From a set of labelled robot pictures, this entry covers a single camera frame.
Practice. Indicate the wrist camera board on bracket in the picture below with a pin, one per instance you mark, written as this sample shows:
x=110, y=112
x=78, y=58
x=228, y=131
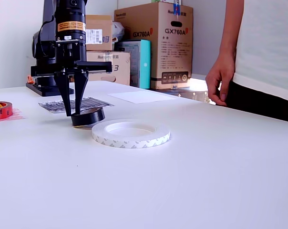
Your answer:
x=67, y=50

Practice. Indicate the orange clamp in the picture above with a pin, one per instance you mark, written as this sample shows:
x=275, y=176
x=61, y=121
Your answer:
x=29, y=79

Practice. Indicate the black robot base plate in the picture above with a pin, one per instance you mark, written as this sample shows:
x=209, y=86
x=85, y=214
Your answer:
x=44, y=90

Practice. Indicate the black scribbled paper sheet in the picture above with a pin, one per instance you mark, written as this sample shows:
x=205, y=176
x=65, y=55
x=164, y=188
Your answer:
x=96, y=103

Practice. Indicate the person white shirt black shorts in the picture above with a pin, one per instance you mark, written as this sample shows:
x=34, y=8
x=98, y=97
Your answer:
x=265, y=47

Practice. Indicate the white tape roll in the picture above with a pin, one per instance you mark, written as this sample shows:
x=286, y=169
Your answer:
x=134, y=140

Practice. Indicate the black tape roll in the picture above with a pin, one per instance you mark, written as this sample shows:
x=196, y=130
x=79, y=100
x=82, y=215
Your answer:
x=91, y=118

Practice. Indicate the large GX760A cardboard box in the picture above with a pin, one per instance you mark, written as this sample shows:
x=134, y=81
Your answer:
x=172, y=47

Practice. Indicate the dark grey Piper robot arm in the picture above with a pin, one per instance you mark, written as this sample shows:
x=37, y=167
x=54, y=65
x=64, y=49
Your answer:
x=70, y=12

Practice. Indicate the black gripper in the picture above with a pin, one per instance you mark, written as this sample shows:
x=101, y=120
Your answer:
x=96, y=66

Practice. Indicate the green white package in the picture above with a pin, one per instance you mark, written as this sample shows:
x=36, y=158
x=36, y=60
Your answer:
x=158, y=1

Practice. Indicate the red tape roll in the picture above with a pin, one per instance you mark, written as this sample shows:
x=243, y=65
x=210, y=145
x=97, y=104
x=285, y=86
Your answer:
x=1, y=112

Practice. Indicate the teal box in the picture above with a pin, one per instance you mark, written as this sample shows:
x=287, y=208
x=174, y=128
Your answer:
x=144, y=59

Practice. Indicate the blank white paper sheet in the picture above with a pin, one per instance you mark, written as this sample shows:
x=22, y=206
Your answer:
x=141, y=96

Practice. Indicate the Huntkey cardboard box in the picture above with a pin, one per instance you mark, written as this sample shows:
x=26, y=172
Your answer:
x=120, y=71

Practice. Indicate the cardboard box with shipping label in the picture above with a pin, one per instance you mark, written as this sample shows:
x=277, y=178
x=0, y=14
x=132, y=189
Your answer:
x=105, y=23

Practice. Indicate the red scribbled paper sheet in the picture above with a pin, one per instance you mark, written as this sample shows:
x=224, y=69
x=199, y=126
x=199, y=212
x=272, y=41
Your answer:
x=17, y=117

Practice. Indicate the white plastic bag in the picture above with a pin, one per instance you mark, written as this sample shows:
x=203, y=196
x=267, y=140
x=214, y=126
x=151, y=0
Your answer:
x=117, y=29

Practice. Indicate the person right hand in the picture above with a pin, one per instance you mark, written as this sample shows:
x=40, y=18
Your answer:
x=220, y=76

